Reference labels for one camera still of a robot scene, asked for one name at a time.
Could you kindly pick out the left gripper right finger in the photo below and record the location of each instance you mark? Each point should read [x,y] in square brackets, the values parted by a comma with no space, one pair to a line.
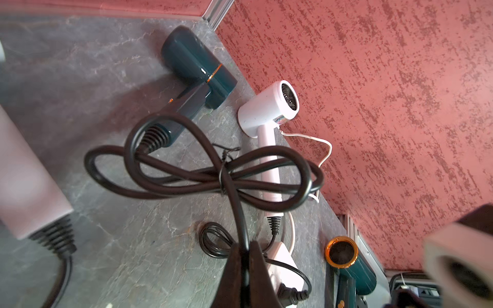
[260,292]

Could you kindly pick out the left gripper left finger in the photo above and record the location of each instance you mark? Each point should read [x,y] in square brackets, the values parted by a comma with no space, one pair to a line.
[229,292]

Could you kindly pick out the white round hair dryer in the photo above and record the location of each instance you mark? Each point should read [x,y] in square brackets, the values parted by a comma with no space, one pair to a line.
[258,119]

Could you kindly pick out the dark green hair dryer back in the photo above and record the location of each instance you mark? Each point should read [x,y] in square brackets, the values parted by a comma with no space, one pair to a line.
[208,81]

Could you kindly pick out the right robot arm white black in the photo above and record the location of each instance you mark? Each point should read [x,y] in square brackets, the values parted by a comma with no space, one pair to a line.
[458,258]

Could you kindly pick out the white square hair dryer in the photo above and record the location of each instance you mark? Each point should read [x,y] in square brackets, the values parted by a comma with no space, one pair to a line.
[32,204]

